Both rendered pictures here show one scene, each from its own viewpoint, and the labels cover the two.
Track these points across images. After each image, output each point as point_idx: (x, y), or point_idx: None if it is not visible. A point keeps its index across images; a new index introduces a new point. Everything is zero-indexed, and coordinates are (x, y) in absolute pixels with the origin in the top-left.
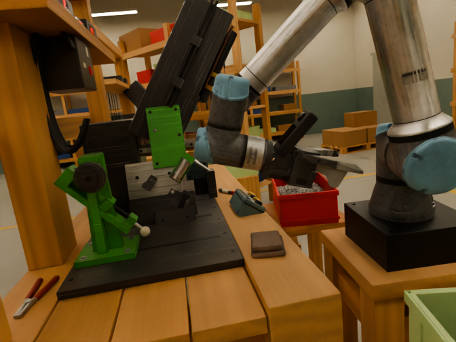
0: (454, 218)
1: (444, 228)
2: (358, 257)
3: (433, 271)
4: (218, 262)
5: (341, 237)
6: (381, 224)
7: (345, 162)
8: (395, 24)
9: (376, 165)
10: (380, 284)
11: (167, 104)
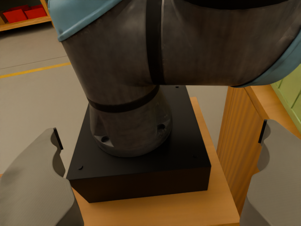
0: (170, 92)
1: (192, 106)
2: (162, 210)
3: (206, 147)
4: None
5: (93, 211)
6: (169, 158)
7: (295, 145)
8: None
9: (104, 89)
10: (237, 210)
11: None
